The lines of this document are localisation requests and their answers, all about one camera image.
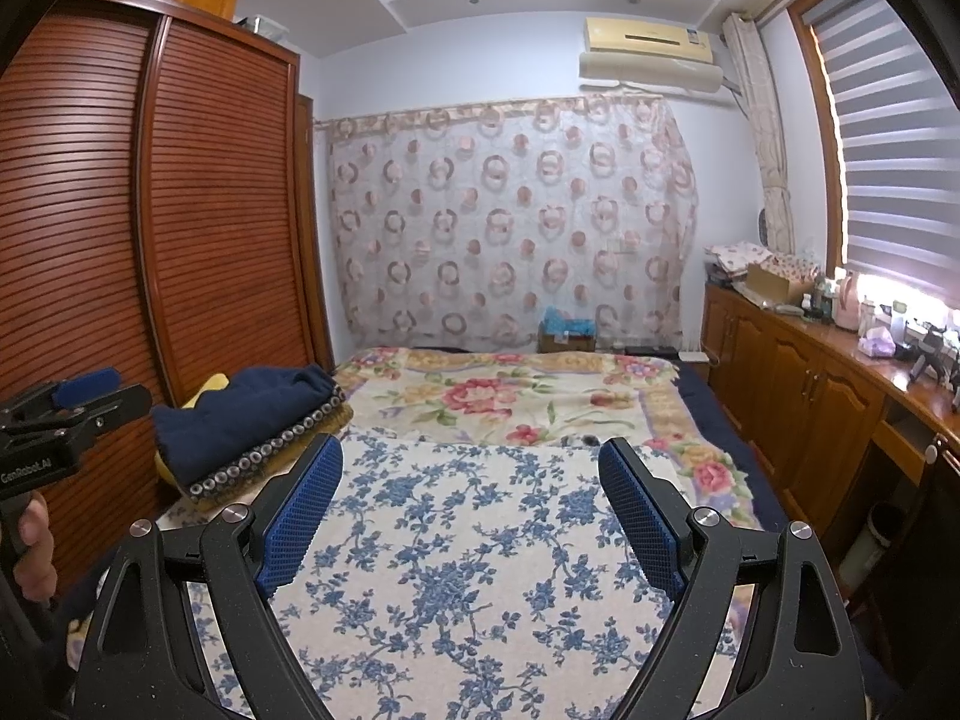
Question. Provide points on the long wooden cabinet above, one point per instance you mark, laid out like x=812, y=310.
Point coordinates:
x=787, y=367

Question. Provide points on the person's left hand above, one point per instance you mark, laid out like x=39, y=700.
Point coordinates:
x=34, y=562

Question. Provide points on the navy bed sheet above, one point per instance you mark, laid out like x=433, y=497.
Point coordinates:
x=724, y=427

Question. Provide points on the navy printed t-shirt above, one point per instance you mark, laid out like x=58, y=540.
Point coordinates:
x=240, y=405

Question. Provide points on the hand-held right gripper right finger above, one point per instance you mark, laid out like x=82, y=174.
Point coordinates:
x=641, y=517

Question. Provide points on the beaded dark cushion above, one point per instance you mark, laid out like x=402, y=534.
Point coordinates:
x=255, y=461

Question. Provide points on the clear plastic storage box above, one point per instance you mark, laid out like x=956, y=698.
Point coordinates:
x=262, y=26

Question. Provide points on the white air conditioner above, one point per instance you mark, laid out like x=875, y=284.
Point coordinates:
x=645, y=37

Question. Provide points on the open cardboard box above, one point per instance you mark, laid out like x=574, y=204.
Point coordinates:
x=772, y=285

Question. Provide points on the round trash bin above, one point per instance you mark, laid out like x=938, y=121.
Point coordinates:
x=874, y=540

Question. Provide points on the brown box with blue item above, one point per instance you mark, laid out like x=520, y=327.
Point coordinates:
x=566, y=324

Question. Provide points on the purple tissue pack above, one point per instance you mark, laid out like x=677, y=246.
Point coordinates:
x=877, y=343

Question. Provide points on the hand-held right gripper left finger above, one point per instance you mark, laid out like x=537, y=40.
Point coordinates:
x=300, y=517

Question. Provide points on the pink floral blanket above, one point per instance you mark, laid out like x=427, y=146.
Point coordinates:
x=487, y=390

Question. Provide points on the yellow plush toy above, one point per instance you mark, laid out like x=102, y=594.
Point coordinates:
x=212, y=384

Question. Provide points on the brown slatted wardrobe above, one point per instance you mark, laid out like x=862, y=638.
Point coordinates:
x=210, y=202

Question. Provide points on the white power strip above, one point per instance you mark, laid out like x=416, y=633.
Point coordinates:
x=694, y=355

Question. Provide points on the blue floral white blanket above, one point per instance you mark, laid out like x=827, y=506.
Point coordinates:
x=465, y=577

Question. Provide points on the folded floral cloth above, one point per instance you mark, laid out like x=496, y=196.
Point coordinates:
x=739, y=255

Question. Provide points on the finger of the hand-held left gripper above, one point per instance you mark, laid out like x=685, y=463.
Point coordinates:
x=90, y=384

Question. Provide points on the small black tripod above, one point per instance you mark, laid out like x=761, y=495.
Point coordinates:
x=934, y=349

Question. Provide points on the striped window blind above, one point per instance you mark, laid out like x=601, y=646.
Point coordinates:
x=900, y=165

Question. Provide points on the beige tied side curtain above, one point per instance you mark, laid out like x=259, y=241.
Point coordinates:
x=769, y=165

